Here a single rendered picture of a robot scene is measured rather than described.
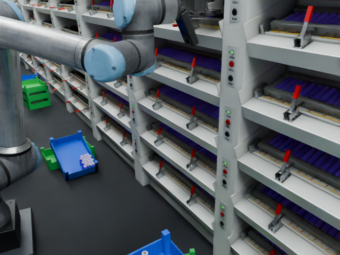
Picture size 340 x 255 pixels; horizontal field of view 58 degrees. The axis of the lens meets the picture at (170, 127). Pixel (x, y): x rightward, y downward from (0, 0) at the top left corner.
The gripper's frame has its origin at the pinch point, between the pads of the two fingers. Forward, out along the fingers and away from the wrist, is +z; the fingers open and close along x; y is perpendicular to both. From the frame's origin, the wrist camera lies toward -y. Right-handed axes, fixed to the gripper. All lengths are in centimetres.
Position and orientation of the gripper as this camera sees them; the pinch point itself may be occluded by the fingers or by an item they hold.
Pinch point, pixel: (221, 11)
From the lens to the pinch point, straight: 109.1
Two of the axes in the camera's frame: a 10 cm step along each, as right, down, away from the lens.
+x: -5.5, -3.3, 7.7
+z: 8.4, -2.3, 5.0
